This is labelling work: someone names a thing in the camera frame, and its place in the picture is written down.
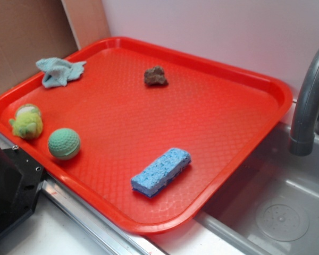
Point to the yellow green plush toy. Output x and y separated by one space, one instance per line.
27 122

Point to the light blue cloth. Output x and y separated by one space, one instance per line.
58 72

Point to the grey faucet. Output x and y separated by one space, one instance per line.
305 121

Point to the brown cardboard panel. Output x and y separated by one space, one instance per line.
30 30

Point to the red plastic tray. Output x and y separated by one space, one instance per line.
216 112

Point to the blue sponge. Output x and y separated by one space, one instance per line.
162 171

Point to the brown rock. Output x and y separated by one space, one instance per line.
155 76

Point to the grey plastic sink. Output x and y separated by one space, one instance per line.
270 204

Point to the green golf ball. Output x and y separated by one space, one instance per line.
64 144

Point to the metal rail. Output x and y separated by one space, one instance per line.
64 224

